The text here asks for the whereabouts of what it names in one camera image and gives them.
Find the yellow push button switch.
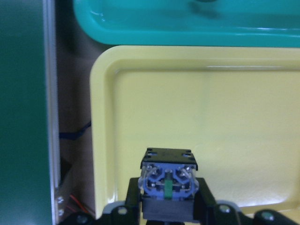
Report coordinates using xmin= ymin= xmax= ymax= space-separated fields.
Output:
xmin=138 ymin=147 xmax=199 ymax=223

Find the yellow plastic tray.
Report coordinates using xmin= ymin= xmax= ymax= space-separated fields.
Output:
xmin=90 ymin=46 xmax=300 ymax=221

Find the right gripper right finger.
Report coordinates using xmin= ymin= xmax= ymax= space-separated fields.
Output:
xmin=193 ymin=178 xmax=217 ymax=225

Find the green plastic tray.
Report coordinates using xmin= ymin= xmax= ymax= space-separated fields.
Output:
xmin=73 ymin=0 xmax=300 ymax=47

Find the green conveyor belt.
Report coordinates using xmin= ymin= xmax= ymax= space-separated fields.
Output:
xmin=0 ymin=0 xmax=60 ymax=225

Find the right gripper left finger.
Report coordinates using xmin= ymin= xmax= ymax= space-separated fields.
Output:
xmin=125 ymin=178 xmax=141 ymax=225

